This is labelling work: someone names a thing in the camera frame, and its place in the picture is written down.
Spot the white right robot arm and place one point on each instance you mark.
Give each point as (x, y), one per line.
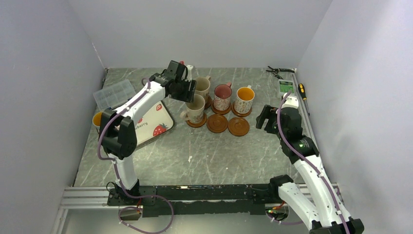
(324, 213)

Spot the yellow black screwdriver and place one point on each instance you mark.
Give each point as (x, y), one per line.
(302, 93)

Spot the pink mug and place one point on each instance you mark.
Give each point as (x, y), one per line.
(222, 95)

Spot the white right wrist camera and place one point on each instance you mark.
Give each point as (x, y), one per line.
(290, 101)

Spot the clear plastic screw box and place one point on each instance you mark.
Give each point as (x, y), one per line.
(114, 95)

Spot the white green electronic device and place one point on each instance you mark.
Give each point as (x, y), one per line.
(286, 86)

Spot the black pliers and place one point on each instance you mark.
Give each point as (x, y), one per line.
(276, 71)

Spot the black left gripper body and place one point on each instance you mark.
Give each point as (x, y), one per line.
(182, 93)

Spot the orange interior white mug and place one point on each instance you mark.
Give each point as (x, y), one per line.
(244, 99)

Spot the white strawberry serving tray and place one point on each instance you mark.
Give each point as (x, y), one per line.
(154, 122)

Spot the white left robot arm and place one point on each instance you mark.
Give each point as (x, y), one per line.
(117, 137)

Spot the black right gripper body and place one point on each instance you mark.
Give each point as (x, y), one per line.
(283, 131)

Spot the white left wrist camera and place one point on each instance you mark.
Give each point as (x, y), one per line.
(189, 71)

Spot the dark brown wooden coaster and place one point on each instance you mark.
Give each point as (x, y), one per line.
(238, 126)

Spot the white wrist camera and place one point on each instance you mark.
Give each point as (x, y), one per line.
(189, 71)
(290, 101)

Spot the black base frame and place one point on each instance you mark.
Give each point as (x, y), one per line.
(159, 200)

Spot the cream patterned mug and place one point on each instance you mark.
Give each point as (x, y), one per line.
(203, 85)

